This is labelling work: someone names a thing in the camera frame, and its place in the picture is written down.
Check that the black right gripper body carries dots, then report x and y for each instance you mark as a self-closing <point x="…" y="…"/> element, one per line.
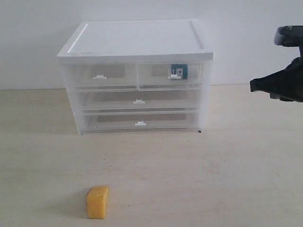
<point x="285" y="85"/>

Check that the white capped teal bottle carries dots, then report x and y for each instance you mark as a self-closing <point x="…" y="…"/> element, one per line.
<point x="183" y="71"/>

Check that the yellow sponge block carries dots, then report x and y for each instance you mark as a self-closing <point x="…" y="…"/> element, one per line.
<point x="96" y="202"/>

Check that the clear middle wide drawer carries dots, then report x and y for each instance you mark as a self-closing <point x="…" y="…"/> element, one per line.
<point x="93" y="101"/>

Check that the clear wide drawer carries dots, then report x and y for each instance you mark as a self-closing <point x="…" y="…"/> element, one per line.
<point x="177" y="119"/>
<point x="93" y="101"/>

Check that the clear bottom wide drawer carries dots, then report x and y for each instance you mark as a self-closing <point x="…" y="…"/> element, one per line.
<point x="177" y="119"/>

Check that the white plastic drawer cabinet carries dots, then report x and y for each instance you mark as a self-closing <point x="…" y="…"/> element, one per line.
<point x="135" y="42"/>

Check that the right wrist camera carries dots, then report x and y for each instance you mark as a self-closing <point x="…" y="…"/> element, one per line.
<point x="289" y="36"/>

